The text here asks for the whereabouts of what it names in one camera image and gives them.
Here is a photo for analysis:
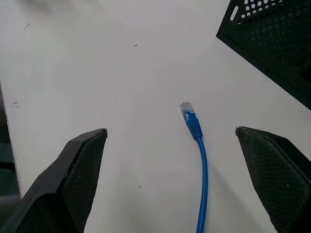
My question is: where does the black perforated computer case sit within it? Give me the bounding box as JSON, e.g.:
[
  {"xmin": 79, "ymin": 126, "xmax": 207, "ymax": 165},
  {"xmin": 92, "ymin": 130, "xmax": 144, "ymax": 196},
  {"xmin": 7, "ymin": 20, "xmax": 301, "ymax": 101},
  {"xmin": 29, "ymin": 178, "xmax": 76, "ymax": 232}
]
[{"xmin": 216, "ymin": 0, "xmax": 311, "ymax": 111}]

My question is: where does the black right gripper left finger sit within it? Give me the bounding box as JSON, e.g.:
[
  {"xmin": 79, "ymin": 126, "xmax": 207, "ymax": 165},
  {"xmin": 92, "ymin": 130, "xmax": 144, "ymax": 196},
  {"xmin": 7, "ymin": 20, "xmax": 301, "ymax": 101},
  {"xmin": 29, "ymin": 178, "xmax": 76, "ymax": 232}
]
[{"xmin": 0, "ymin": 128, "xmax": 108, "ymax": 233}]

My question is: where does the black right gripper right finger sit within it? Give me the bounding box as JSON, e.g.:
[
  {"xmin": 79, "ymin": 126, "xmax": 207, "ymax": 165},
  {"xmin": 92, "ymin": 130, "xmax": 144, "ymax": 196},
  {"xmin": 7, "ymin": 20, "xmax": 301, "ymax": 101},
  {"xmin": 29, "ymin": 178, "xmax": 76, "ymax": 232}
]
[{"xmin": 235, "ymin": 126, "xmax": 311, "ymax": 233}]

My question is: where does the blue ethernet cable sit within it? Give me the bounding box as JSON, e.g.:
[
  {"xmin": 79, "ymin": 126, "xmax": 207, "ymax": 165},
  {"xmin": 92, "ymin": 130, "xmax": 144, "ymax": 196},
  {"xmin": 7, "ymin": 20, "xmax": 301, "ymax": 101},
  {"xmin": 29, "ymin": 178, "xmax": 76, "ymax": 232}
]
[{"xmin": 179, "ymin": 100, "xmax": 209, "ymax": 233}]

